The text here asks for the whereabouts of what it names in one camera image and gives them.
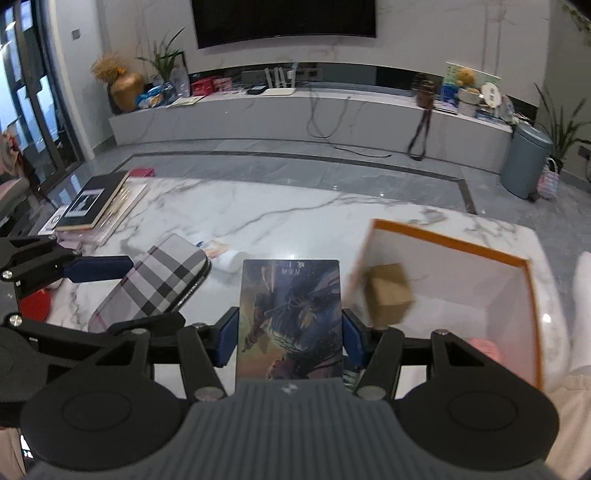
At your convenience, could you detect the orange storage box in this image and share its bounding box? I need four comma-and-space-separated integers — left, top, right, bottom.
345, 219, 549, 394

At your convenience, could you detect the dark illustrated box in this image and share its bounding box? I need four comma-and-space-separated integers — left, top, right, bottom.
234, 259, 345, 394

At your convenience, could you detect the black cable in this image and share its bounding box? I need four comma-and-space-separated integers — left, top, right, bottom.
306, 89, 394, 158

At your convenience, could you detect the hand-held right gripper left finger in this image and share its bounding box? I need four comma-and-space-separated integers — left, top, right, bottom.
95, 308, 240, 401

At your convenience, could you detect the brown strap bag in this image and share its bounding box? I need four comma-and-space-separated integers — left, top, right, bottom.
407, 74, 438, 162

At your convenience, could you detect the glass sliding door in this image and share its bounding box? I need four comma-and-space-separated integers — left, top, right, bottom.
0, 0, 85, 190

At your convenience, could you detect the red cup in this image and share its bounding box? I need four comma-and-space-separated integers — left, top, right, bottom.
20, 292, 54, 322

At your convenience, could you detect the grey-blue trash bin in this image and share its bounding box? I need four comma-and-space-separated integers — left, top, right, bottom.
501, 122, 554, 200

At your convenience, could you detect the stack of pale books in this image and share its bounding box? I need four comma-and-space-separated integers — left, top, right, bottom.
69, 181, 150, 246

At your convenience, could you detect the black hardcover book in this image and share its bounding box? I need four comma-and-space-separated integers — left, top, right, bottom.
55, 171, 131, 232

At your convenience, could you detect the tan cardboard box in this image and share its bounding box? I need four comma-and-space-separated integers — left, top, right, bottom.
364, 263, 415, 332

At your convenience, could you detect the clear plastic bottle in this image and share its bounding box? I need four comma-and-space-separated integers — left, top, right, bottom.
172, 64, 191, 99

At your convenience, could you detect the cluster of shelf ornaments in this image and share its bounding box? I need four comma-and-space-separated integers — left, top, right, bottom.
438, 62, 516, 124

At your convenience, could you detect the white cloth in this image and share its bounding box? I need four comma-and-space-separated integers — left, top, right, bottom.
544, 250, 591, 480

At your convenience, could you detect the white snack pouch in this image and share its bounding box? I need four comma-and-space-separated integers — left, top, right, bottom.
196, 239, 242, 274

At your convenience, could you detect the green leafy plant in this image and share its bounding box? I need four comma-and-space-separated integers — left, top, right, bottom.
136, 27, 186, 89

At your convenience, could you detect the pastel woven bag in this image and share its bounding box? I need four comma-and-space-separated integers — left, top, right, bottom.
537, 157, 561, 200

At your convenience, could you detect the wall television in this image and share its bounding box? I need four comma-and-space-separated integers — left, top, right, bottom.
190, 0, 378, 51

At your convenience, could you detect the gold vase with dried flowers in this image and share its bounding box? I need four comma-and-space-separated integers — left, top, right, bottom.
91, 54, 147, 116

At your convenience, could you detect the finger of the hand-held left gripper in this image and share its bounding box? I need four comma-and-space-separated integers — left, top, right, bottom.
0, 235, 134, 296
0, 313, 185, 365

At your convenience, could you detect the white router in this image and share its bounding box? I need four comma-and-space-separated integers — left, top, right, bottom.
261, 66, 297, 97

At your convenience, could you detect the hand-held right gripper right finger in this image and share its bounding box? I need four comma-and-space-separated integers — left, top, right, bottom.
342, 310, 490, 400

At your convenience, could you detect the pile of snack bags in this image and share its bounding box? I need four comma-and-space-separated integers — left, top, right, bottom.
136, 85, 179, 110

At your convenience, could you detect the pink pump bottle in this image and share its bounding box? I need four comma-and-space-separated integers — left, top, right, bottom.
465, 336, 502, 366

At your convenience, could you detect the tall potted plant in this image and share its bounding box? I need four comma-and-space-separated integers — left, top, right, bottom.
531, 82, 591, 172

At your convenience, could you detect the plaid zip case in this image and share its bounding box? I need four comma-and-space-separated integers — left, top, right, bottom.
87, 233, 213, 334

